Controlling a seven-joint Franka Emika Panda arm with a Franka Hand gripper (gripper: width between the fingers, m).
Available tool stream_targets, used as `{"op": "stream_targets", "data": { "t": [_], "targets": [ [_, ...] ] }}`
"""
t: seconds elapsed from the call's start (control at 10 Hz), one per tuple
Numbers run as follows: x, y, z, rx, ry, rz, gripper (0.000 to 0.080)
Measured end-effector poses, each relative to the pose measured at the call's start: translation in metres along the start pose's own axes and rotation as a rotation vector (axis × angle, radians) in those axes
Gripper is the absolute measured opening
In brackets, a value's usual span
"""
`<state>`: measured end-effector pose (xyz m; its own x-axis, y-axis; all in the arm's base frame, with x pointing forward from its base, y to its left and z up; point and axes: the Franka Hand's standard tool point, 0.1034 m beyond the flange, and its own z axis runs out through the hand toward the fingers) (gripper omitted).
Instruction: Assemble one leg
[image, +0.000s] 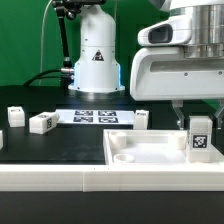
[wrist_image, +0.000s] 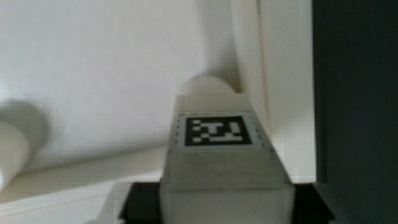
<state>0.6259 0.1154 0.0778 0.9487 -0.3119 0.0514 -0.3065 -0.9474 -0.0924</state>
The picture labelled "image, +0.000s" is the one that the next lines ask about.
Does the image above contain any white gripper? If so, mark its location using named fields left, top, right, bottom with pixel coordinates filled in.
left=130, top=47, right=224, bottom=130

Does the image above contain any white square tabletop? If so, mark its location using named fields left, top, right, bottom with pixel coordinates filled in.
left=102, top=128, right=224, bottom=166

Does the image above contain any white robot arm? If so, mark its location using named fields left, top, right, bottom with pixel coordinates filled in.
left=71, top=0, right=224, bottom=127

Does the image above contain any tag sheet on table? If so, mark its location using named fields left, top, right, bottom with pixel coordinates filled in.
left=56, top=109, right=134, bottom=125

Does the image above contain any white part at left edge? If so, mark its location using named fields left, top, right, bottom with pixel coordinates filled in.
left=0, top=130, right=3, bottom=150

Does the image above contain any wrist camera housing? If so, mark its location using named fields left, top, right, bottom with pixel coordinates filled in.
left=138, top=15, right=192, bottom=47

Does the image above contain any white front wall rail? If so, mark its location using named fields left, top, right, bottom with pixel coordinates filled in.
left=0, top=164, right=224, bottom=192

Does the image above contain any black cable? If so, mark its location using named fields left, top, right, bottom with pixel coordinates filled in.
left=22, top=68, right=75, bottom=88

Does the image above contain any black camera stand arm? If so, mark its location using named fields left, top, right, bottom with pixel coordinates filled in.
left=52, top=0, right=106, bottom=68

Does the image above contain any white cable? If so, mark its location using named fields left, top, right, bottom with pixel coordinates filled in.
left=38, top=0, right=54, bottom=86

